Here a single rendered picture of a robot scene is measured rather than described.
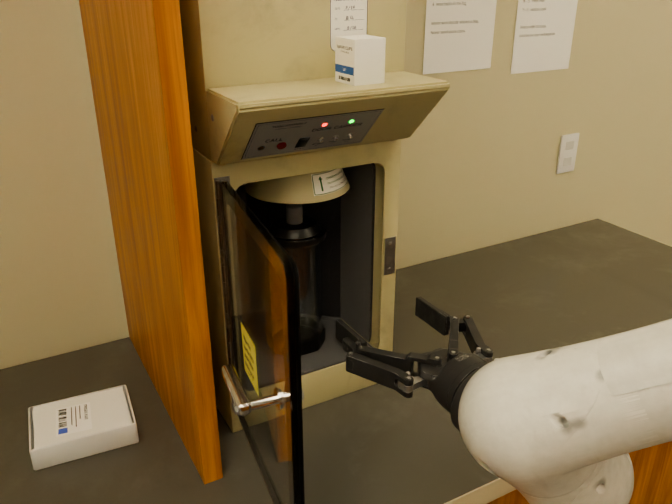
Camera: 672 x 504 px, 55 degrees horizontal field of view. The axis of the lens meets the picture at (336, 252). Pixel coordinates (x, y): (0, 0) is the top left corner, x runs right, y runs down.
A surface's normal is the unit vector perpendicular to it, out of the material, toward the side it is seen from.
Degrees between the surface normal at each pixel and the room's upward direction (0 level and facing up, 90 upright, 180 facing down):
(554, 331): 0
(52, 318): 90
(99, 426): 0
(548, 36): 90
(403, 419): 0
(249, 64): 90
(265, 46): 90
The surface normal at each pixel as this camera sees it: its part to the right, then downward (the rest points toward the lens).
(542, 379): -0.48, -0.62
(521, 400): -0.46, -0.42
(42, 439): 0.00, -0.91
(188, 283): 0.49, 0.36
